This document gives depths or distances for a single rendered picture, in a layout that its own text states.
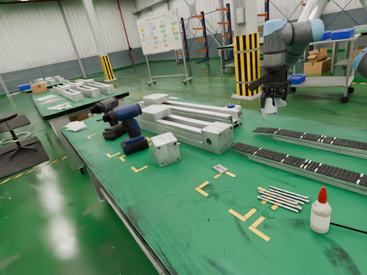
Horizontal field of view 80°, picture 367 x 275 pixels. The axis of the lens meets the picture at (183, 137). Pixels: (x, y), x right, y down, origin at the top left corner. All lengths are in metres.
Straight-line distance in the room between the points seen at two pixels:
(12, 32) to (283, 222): 15.68
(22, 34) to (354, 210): 15.75
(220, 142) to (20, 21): 15.41
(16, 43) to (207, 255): 15.54
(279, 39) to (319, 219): 0.59
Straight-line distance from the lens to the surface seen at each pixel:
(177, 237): 0.61
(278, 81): 0.91
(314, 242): 0.60
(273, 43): 0.89
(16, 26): 15.92
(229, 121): 1.06
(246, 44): 4.18
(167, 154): 0.87
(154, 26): 7.02
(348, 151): 0.93
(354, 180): 0.74
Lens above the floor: 1.23
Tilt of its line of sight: 24 degrees down
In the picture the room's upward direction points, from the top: 11 degrees counter-clockwise
